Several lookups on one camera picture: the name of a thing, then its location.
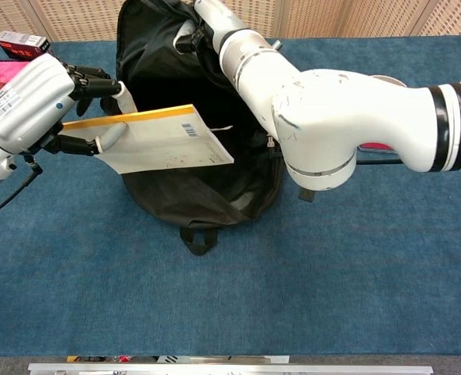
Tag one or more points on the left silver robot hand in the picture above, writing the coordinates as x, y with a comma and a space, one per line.
27, 105

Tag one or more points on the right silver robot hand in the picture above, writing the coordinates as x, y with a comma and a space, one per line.
219, 19

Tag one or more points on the black fabric backpack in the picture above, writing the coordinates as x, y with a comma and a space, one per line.
160, 58

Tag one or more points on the white book with yellow stripe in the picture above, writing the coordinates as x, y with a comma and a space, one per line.
168, 144

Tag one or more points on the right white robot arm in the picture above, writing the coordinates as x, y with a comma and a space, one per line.
332, 117

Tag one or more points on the red and purple small box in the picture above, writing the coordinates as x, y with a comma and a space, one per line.
19, 45

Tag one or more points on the wicker folding screen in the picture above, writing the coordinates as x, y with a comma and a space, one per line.
332, 17

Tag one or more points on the beige round bowl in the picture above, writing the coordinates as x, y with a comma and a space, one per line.
390, 80

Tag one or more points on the red card in clear case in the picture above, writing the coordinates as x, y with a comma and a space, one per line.
375, 147

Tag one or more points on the silver metal plate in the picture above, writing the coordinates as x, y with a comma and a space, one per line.
246, 359

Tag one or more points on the aluminium profile rail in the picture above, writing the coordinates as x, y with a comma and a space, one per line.
230, 369

